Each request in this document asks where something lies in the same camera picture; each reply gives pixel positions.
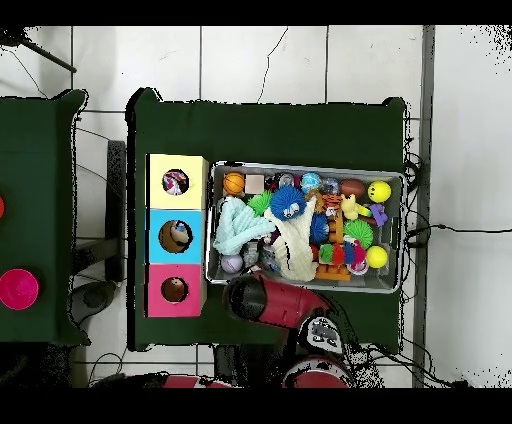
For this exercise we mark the black tripod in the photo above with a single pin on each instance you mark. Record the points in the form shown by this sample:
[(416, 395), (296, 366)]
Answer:
[(12, 37)]

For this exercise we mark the green spiky ball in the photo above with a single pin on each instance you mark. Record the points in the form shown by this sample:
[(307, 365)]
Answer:
[(359, 234)]

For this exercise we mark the plain yellow ball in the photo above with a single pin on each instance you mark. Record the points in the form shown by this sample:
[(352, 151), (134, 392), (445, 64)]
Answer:
[(377, 257)]

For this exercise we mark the green fuzzy toy with eyes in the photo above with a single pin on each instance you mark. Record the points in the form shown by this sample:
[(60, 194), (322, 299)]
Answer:
[(258, 202)]

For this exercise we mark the cream yellow cloth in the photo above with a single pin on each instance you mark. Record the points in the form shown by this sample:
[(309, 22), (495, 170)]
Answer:
[(294, 244)]

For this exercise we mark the wooden box with three holes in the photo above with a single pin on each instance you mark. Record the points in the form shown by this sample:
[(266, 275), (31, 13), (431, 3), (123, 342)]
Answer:
[(158, 232)]

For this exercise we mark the red disc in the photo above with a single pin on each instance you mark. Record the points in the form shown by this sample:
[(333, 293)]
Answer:
[(2, 207)]

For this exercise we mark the mint green cloth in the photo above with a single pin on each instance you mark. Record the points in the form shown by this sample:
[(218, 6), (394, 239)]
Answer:
[(240, 228)]

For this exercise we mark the clear mesh bin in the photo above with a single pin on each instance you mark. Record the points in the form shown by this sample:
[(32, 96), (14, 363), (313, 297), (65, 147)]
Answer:
[(392, 280)]

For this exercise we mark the globe print ball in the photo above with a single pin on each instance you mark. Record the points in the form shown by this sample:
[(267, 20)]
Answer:
[(310, 182)]

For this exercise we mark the side table with green cloth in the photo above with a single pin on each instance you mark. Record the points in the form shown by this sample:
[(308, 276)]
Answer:
[(40, 200)]

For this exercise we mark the small wooden cube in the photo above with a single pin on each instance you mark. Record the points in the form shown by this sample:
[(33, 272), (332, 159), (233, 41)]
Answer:
[(254, 184)]

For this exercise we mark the yellow smiley ball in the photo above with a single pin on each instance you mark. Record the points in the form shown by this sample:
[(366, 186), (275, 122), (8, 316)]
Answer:
[(379, 191)]

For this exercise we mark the colourful polka dot cloth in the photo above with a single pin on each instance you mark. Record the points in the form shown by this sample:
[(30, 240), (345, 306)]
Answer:
[(176, 182)]

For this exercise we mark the blue spiky ball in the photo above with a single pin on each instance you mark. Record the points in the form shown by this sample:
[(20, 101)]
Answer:
[(319, 229), (286, 200)]

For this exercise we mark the small orange basketball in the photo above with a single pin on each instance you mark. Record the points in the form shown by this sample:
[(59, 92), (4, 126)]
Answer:
[(234, 184)]

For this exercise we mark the pink disc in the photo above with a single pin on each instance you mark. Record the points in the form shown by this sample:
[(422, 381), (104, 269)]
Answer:
[(18, 290)]

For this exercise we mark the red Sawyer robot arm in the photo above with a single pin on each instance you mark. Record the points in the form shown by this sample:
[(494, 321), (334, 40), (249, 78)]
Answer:
[(280, 302)]

